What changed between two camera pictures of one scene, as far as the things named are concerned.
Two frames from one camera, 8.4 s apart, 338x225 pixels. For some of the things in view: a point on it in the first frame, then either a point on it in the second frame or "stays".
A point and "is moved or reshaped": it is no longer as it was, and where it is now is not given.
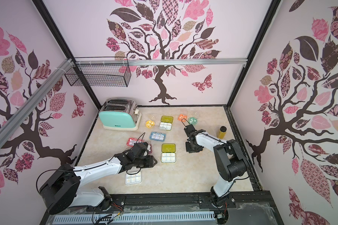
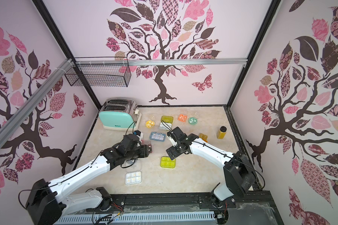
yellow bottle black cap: x=222 y=132 stays
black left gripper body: x=144 y=162 → x=139 y=152
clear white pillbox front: x=133 y=179 stays
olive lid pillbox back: x=166 y=122 stays
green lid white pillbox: x=168 y=154 is moved or reshaped
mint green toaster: x=120 y=114 stays
